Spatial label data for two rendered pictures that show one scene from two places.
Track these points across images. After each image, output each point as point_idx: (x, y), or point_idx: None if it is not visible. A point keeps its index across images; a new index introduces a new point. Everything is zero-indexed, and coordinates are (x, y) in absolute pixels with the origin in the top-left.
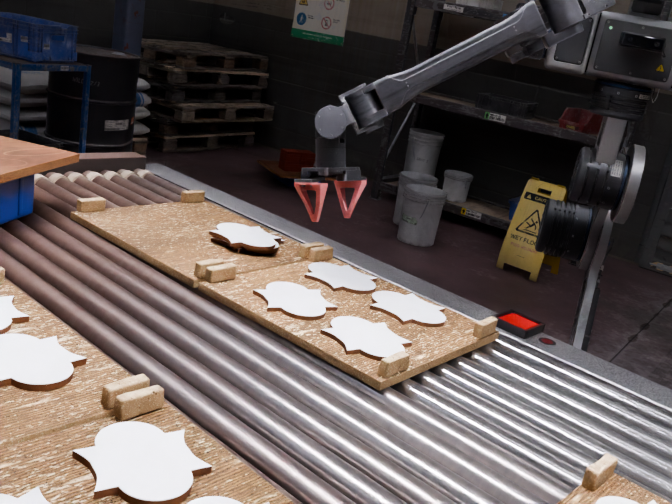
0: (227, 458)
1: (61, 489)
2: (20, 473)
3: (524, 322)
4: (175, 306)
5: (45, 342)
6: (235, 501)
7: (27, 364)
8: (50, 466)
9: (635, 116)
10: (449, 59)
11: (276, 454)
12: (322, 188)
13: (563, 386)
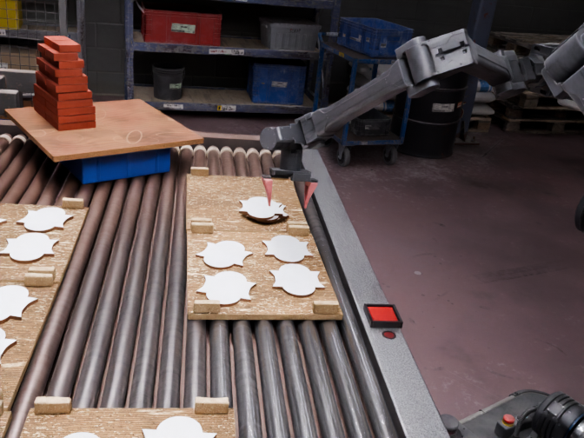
0: (39, 317)
1: None
2: None
3: (386, 315)
4: (158, 241)
5: (49, 241)
6: (3, 334)
7: (24, 248)
8: None
9: None
10: (349, 100)
11: (74, 327)
12: (267, 183)
13: (334, 364)
